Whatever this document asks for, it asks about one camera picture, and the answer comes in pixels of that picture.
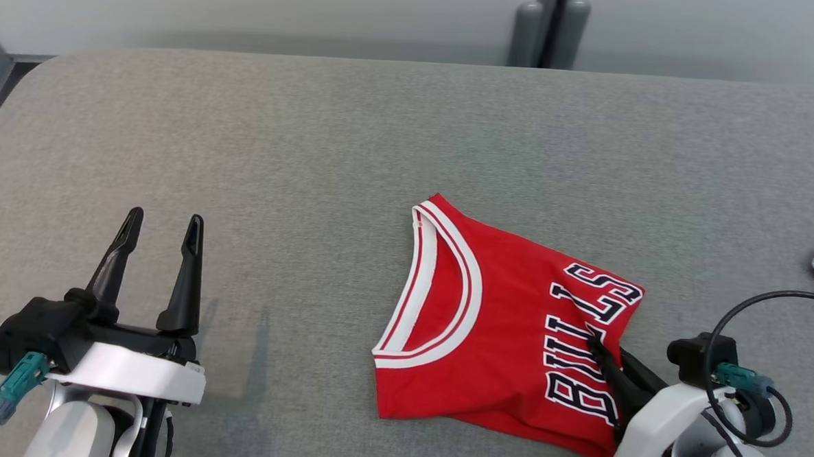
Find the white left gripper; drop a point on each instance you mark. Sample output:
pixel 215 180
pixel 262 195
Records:
pixel 133 374

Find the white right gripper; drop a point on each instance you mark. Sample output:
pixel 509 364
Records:
pixel 663 425

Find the red Bulls jersey white sleeves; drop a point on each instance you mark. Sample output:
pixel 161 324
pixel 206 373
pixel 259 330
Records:
pixel 499 315

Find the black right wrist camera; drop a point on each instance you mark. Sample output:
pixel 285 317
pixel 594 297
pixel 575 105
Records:
pixel 697 358

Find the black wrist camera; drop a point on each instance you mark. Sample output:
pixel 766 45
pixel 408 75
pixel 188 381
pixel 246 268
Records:
pixel 38 332
pixel 697 358

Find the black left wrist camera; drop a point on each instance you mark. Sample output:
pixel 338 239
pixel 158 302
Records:
pixel 38 332

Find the grey cylindrical post bumper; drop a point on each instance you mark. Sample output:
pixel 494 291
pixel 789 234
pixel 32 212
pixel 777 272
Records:
pixel 527 34

